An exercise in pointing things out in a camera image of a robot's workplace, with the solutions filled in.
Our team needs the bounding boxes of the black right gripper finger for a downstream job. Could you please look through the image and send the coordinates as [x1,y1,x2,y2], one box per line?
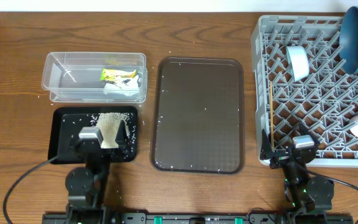
[259,129,273,160]
[299,123,319,145]

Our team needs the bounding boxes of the wooden chopstick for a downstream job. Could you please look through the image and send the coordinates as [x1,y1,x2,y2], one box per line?
[269,81,275,151]

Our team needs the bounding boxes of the white tissue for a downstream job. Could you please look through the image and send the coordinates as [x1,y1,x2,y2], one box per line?
[103,75,140,96]

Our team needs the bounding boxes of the green yellow snack wrapper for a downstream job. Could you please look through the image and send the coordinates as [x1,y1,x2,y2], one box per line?
[100,68,137,82]

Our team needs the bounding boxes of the small bowl of rice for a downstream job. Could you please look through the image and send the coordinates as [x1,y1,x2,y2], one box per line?
[286,46,310,82]

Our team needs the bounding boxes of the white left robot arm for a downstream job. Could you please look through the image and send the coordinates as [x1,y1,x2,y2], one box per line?
[65,126,120,224]

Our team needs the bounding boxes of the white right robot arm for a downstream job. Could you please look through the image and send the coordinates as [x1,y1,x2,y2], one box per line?
[260,124,334,223]

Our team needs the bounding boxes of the grey dishwasher rack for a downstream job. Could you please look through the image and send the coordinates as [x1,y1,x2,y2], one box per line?
[251,15,358,168]

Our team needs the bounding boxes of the pile of white rice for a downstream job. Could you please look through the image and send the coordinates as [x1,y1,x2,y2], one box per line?
[90,113,134,149]

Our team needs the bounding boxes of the black plastic bin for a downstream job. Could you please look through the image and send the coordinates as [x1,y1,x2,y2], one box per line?
[48,106,138,164]

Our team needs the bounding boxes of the dark brown serving tray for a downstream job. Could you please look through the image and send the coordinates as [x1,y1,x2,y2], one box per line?
[150,57,245,175]

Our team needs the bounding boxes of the clear plastic bin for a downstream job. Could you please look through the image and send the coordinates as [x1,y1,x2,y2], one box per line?
[42,52,147,104]

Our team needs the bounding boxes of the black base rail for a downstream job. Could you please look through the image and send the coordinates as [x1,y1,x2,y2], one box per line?
[41,212,354,224]

